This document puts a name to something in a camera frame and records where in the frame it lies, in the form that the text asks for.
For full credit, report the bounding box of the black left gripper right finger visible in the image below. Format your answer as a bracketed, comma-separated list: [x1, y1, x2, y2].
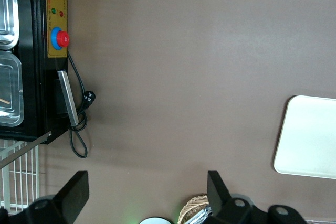
[206, 170, 307, 224]

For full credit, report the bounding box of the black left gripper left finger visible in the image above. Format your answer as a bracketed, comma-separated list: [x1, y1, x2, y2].
[0, 170, 90, 224]

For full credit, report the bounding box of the silver foil tray stack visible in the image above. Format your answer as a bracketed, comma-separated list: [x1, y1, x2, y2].
[186, 205, 214, 224]

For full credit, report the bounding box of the cream plastic tray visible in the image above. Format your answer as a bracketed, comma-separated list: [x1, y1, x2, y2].
[273, 94, 336, 180]

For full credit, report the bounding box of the light woven wicker basket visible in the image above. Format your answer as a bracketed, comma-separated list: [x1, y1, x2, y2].
[178, 195, 211, 224]

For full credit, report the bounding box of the thin silver metal strip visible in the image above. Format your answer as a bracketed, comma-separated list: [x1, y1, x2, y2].
[0, 132, 53, 170]

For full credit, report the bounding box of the steel food pan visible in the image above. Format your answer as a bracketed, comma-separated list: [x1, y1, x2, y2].
[0, 50, 24, 126]
[0, 0, 20, 50]

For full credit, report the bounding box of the black machine yellow panel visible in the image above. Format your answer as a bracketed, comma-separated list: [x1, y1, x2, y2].
[0, 0, 69, 145]

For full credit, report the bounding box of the red emergency stop button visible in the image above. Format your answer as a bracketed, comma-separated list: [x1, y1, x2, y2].
[50, 26, 71, 51]

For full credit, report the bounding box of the white wire basket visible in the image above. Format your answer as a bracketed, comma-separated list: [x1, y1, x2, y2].
[0, 140, 40, 213]

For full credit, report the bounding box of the black power cable with plug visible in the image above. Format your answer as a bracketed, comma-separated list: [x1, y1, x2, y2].
[67, 50, 97, 158]

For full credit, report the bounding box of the silver metal handle bar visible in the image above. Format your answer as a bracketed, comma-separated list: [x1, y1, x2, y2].
[57, 70, 79, 127]

